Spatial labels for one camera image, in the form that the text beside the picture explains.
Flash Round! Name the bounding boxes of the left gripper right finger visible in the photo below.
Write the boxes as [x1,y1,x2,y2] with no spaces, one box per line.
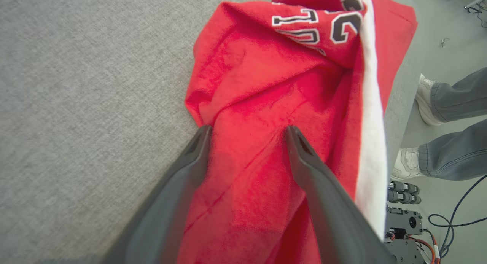
[285,125,399,264]

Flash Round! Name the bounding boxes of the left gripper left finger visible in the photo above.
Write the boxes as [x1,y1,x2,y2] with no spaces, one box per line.
[101,124,213,264]

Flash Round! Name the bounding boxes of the red and white basketball jersey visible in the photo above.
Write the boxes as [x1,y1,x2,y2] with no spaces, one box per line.
[177,0,418,264]

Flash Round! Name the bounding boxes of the black cylindrical connectors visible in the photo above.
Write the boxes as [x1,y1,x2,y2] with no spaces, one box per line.
[388,181,421,204]

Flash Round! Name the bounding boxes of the white sneaker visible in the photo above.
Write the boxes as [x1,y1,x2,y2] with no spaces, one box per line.
[415,74,444,127]
[391,148,425,181]

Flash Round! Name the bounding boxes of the grey jeans leg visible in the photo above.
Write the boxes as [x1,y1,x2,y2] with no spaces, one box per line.
[430,67,487,124]
[417,119,487,181]

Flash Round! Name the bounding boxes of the grey fabric sofa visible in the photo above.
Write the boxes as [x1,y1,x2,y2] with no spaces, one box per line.
[0,0,423,264]

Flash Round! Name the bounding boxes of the red orange wire bundle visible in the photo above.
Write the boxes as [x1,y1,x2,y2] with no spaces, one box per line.
[405,234,442,264]

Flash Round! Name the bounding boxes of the black floor cable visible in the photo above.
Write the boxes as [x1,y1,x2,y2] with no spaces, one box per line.
[428,175,487,257]

